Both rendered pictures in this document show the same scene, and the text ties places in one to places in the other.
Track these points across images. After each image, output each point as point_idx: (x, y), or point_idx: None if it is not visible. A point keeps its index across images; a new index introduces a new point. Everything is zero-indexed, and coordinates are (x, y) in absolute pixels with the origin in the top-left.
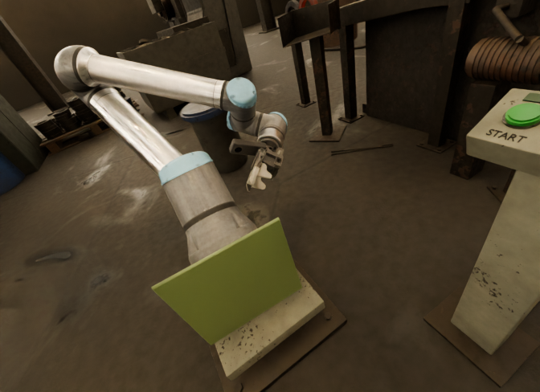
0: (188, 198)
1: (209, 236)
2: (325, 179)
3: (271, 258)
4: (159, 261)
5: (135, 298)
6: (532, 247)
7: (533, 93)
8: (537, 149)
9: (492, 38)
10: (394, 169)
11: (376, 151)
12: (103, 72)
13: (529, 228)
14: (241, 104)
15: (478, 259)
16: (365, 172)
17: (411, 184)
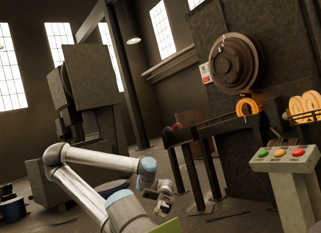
0: (125, 210)
1: (139, 227)
2: None
3: None
4: None
5: None
6: (290, 206)
7: (265, 147)
8: (266, 161)
9: (274, 139)
10: (253, 225)
11: (239, 216)
12: (74, 154)
13: (284, 196)
14: (149, 169)
15: (283, 227)
16: (233, 229)
17: (266, 232)
